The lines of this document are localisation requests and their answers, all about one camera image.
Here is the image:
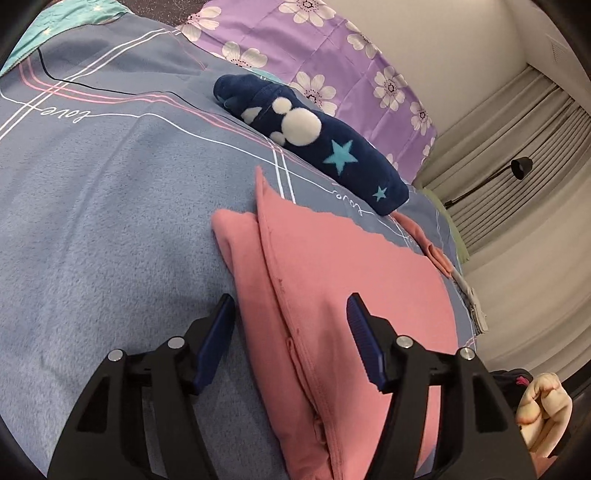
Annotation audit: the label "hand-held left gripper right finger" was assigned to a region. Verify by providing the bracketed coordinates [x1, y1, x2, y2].
[346, 292, 541, 480]

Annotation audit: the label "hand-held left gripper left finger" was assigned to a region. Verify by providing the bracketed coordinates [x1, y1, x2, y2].
[46, 294, 236, 480]

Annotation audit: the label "pink long-sleeved shirt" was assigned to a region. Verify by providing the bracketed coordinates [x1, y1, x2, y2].
[211, 166, 460, 480]

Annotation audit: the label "folded white clothes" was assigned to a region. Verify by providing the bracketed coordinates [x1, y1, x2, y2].
[450, 268, 489, 334]

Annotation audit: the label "person's right hand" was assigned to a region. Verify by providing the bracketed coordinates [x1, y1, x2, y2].
[516, 373, 574, 459]

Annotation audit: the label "folded coral garment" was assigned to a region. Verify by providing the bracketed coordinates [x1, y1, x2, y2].
[394, 211, 457, 278]

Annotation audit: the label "light green pillow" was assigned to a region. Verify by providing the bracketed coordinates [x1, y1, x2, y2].
[422, 187, 471, 264]

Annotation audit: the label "beige pleated curtain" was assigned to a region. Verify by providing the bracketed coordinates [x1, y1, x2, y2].
[413, 65, 591, 370]

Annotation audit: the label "blue-grey striped duvet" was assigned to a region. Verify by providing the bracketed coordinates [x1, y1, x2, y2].
[0, 14, 485, 480]

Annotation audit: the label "navy star print blanket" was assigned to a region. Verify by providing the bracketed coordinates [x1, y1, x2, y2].
[213, 74, 409, 217]

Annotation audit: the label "black floor lamp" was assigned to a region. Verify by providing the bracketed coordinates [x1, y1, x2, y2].
[444, 157, 534, 207]

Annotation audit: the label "purple floral pillow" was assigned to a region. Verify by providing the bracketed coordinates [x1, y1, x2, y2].
[175, 0, 438, 185]

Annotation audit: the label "white air vent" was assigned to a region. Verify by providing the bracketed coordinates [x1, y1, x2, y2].
[546, 36, 574, 66]

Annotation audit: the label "purple deer print bedsheet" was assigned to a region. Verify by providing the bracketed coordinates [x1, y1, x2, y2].
[120, 0, 218, 16]

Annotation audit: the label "teal blanket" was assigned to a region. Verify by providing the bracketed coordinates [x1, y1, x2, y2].
[0, 0, 125, 77]

